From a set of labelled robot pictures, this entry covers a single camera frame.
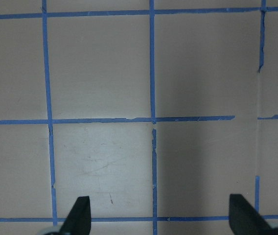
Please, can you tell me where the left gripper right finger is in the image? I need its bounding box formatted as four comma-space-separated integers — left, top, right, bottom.
229, 194, 278, 235

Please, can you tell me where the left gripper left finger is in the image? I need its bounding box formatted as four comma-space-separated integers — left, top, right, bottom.
37, 196, 92, 235

